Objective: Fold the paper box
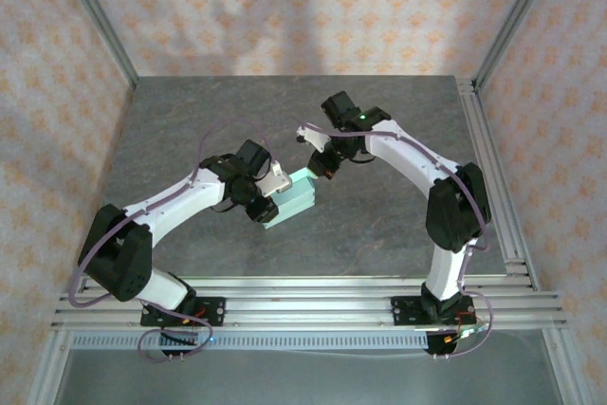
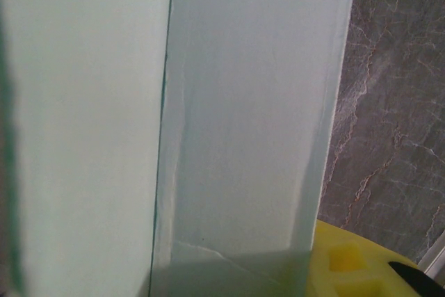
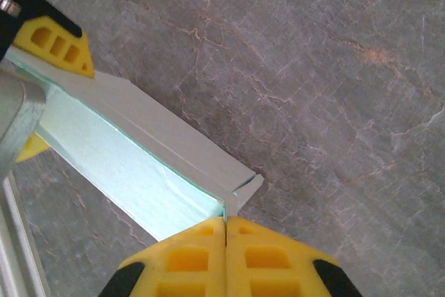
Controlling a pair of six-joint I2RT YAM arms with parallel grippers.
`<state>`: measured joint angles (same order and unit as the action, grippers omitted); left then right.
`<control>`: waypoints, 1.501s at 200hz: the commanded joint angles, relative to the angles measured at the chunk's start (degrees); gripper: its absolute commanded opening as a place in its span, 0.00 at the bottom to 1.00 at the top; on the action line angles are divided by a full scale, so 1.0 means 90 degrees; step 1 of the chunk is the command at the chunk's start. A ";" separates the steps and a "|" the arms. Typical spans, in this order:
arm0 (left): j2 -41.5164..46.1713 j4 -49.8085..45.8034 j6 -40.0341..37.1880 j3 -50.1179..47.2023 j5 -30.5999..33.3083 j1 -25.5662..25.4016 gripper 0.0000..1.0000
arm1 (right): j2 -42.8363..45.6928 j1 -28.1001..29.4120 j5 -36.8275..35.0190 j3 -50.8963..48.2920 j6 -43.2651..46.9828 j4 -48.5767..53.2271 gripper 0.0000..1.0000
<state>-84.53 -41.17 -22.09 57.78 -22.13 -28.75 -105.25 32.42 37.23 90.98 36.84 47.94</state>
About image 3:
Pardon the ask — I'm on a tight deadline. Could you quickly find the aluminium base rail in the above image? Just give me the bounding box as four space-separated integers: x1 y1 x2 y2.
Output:
0 171 51 297

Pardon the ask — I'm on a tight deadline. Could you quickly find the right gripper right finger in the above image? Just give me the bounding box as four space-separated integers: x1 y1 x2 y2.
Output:
225 216 362 297

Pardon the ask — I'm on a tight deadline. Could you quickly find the light blue paper box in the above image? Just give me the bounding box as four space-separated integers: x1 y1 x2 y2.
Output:
0 46 265 242

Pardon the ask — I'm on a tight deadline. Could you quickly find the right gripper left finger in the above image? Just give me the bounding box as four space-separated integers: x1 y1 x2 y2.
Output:
99 216 227 297

